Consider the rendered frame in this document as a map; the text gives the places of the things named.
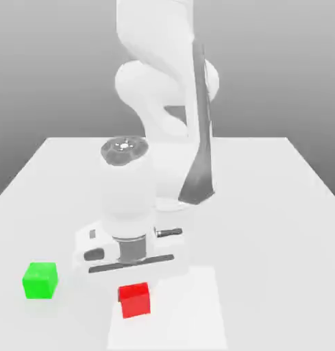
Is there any small red cube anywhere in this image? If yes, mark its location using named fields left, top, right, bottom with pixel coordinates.
left=118, top=282, right=151, bottom=319

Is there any small green cube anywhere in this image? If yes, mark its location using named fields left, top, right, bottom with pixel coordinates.
left=21, top=262, right=59, bottom=300

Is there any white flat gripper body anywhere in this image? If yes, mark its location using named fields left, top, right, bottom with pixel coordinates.
left=83, top=253, right=184, bottom=287

